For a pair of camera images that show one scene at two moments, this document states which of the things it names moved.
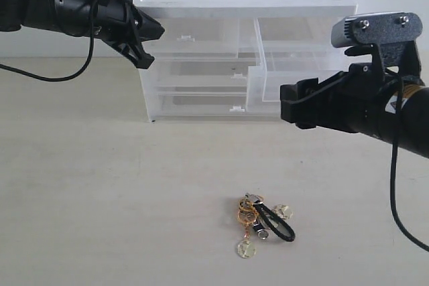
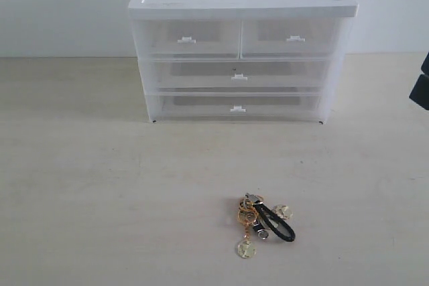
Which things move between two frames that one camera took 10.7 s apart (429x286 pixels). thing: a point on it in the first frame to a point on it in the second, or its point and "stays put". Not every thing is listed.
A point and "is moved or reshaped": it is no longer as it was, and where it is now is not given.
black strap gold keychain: [252, 211] stays put
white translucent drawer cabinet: [234, 34] stays put
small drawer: [196, 38] stays put
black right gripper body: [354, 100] to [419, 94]
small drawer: [300, 48] is moved or reshaped
